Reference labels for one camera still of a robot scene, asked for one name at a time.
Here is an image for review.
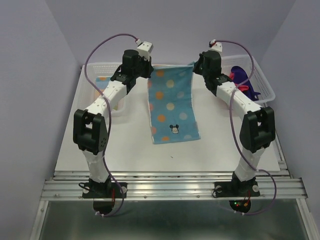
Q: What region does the white perforated left basket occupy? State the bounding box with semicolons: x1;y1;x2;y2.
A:
72;62;126;117

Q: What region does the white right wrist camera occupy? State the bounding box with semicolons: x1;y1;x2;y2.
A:
209;39;223;54

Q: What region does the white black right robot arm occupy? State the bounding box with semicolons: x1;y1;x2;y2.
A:
193;50;276;198

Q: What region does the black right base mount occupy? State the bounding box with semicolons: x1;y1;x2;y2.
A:
212;180;261;215

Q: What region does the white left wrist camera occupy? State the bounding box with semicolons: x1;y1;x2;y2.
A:
136;39;154;62

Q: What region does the aluminium rail frame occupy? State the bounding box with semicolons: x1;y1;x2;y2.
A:
30;144;320;240

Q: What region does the white perforated right basket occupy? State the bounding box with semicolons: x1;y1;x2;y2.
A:
221;54;276;105

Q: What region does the white perforated basket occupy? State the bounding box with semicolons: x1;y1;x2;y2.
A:
72;62;126;117
221;54;276;105

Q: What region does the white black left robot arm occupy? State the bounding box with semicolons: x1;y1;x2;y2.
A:
73;49;154;199

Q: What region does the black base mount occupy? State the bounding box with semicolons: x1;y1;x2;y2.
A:
78;181;128;217
212;180;261;215

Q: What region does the pink towel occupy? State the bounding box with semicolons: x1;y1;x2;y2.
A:
229;70;249;92

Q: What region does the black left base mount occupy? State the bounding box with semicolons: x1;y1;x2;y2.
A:
78;181;128;217

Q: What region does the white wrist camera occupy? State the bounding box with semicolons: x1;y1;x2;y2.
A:
209;39;223;54
136;39;154;62

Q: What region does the blue orange dotted towel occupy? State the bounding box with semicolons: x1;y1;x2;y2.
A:
147;63;201;145

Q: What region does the purple towel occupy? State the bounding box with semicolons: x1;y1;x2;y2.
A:
229;66;261;101

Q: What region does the orange polka dot towel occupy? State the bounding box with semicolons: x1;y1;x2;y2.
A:
94;76;118;111

